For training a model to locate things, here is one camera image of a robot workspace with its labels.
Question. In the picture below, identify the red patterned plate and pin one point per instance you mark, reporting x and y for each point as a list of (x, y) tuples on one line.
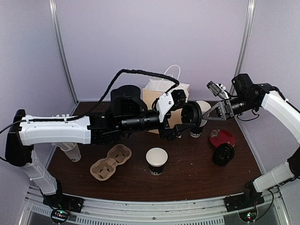
[(220, 136)]

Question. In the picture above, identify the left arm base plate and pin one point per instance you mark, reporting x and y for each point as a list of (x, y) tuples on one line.
[(64, 202)]

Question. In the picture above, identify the brown paper takeout bag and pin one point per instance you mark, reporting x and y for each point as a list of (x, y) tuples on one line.
[(156, 87)]

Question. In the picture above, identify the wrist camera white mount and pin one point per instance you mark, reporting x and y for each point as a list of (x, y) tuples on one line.
[(164, 104), (218, 90)]

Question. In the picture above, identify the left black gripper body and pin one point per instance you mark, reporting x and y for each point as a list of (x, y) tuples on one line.
[(167, 126)]

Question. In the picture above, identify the aluminium front rail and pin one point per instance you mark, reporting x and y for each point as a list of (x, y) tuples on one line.
[(209, 211)]

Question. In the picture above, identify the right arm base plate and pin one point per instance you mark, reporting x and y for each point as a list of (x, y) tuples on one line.
[(240, 202)]

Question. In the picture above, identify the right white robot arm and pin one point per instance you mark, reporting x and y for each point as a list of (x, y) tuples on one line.
[(285, 123)]

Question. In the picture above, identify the left aluminium corner post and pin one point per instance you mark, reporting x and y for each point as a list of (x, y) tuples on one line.
[(62, 54)]

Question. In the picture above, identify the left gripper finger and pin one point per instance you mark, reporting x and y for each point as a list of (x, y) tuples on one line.
[(179, 99), (178, 130)]

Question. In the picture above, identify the stack of paper cups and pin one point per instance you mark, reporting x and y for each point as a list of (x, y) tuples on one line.
[(201, 107)]

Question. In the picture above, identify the stack of black lids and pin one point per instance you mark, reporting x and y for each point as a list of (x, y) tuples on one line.
[(223, 154)]

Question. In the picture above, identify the white cup holding straws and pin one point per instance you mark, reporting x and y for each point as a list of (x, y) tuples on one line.
[(72, 151)]

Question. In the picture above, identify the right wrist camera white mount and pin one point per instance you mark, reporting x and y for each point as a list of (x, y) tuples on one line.
[(218, 90)]

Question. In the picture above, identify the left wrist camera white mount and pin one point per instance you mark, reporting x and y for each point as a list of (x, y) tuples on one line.
[(164, 104)]

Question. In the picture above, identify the cardboard cup carrier tray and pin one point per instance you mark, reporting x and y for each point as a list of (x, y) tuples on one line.
[(104, 168)]

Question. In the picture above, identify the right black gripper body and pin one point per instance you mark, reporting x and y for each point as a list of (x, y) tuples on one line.
[(230, 112)]

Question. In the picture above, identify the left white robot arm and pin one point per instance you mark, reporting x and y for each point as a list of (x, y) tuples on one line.
[(126, 114)]

